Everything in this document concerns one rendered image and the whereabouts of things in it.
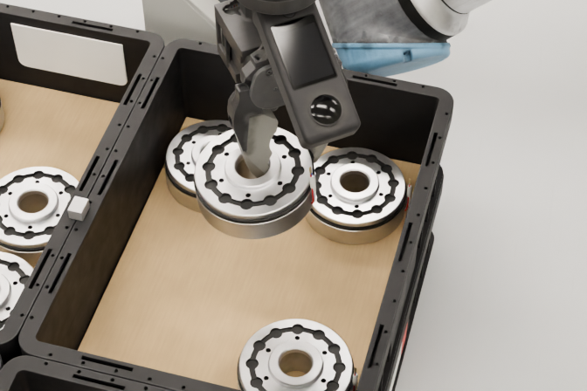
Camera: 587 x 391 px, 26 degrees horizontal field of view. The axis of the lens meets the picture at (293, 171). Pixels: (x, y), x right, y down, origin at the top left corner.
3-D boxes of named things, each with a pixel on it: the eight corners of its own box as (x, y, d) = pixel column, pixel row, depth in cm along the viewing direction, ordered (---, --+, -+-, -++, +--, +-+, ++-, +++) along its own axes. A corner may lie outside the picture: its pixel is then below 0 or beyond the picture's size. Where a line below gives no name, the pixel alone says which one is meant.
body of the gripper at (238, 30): (298, 33, 109) (297, -80, 100) (339, 99, 104) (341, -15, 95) (214, 58, 107) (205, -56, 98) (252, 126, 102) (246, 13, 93)
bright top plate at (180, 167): (240, 209, 125) (239, 205, 124) (148, 179, 127) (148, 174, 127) (280, 140, 131) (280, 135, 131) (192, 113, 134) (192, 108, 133)
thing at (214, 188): (286, 233, 105) (285, 229, 104) (176, 202, 107) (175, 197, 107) (329, 144, 110) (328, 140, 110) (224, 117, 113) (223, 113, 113)
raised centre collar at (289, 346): (314, 396, 110) (314, 392, 110) (260, 381, 111) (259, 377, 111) (330, 351, 113) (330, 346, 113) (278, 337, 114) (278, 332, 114)
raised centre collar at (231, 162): (268, 198, 106) (267, 193, 106) (215, 183, 108) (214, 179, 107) (290, 155, 109) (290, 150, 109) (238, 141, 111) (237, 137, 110)
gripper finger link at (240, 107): (271, 133, 108) (286, 54, 102) (279, 147, 106) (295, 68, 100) (219, 141, 106) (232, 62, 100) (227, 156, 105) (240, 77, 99)
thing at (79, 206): (76, 203, 116) (74, 195, 115) (90, 207, 115) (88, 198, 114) (68, 218, 114) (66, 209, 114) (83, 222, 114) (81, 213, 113)
